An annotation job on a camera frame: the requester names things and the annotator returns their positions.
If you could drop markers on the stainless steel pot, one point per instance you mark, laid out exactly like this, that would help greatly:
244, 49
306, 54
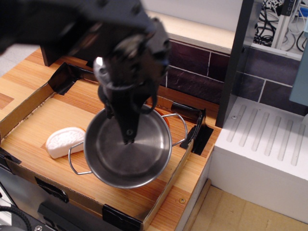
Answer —
127, 166

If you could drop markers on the light wooden shelf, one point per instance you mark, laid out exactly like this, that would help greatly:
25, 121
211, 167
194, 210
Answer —
209, 24

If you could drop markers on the white ridged drainboard sink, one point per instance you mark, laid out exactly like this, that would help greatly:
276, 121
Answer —
261, 156

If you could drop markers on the white toy bread slice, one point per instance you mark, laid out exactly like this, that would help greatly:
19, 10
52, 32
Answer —
59, 143

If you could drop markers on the orange transparent pot lid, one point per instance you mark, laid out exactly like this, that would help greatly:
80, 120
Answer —
165, 119

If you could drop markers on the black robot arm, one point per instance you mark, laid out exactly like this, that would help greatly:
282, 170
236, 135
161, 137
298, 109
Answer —
129, 49

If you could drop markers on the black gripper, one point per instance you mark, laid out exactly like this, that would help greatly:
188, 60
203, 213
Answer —
128, 88

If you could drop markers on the cardboard fence with black tape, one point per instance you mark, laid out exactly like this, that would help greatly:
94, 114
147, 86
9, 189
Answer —
31, 111

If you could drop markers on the dark grey vertical post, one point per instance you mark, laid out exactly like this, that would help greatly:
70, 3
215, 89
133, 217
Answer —
243, 39

